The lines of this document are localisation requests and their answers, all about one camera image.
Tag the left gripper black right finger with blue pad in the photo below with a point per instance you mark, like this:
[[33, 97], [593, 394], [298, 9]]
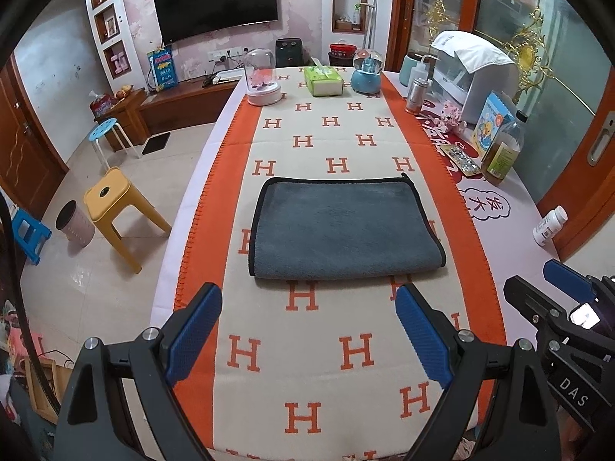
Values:
[[520, 422]]

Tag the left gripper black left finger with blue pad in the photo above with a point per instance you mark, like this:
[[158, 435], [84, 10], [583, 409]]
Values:
[[95, 421]]

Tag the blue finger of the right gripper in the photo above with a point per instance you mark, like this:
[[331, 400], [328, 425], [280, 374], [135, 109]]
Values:
[[575, 285]]

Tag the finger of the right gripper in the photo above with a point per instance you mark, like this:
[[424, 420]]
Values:
[[542, 312]]

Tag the purple and grey towel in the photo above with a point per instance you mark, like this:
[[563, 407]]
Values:
[[337, 230]]

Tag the white pill bottle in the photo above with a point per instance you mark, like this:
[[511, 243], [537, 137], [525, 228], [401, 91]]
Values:
[[550, 225]]

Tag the bottle with green label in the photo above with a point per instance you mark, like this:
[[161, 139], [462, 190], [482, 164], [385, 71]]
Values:
[[504, 150]]

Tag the colourful children's book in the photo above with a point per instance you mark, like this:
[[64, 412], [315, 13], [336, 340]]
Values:
[[497, 111]]

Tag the pink plush toy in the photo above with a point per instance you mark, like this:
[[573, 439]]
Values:
[[450, 119]]

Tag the pink waste bin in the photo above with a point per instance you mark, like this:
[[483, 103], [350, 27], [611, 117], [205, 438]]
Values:
[[75, 224]]

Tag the small blue step stool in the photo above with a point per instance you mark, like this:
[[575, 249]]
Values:
[[30, 234]]

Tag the orange cream H-pattern blanket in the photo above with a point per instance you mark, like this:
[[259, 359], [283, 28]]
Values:
[[336, 268]]

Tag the white appliance with cloth cover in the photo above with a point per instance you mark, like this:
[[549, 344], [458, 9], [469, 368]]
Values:
[[468, 69]]

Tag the yellow plastic stool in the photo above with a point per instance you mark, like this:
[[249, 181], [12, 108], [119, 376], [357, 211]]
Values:
[[108, 198]]

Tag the silver metal bottle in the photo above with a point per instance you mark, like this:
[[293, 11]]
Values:
[[416, 95]]

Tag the white squeeze bottle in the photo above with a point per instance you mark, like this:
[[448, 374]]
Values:
[[423, 69]]

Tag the light blue cup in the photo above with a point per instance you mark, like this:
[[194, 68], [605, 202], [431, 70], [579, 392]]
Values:
[[407, 66]]

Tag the blue snow globe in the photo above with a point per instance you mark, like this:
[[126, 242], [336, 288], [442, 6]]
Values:
[[366, 77]]

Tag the black floor mat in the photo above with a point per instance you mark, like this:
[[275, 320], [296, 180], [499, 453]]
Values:
[[156, 143]]

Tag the green tissue box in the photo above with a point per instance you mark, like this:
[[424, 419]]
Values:
[[323, 81]]

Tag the wooden tv cabinet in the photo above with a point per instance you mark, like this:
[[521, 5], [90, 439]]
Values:
[[188, 104]]

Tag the red pot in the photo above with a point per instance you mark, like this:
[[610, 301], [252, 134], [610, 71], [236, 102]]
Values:
[[341, 54]]

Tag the red snack bag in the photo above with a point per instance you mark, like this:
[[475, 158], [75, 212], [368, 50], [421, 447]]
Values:
[[101, 103]]

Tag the black heater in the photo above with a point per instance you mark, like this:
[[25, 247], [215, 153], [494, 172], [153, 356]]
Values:
[[288, 52]]

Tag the blue poster board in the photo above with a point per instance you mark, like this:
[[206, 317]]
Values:
[[162, 69]]

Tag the white power strip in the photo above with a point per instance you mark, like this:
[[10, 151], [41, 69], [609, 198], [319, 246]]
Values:
[[228, 76]]

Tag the glass dome with pink figure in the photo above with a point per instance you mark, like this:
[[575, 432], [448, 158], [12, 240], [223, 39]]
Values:
[[261, 81]]

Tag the black television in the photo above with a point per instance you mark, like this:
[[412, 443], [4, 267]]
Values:
[[180, 19]]

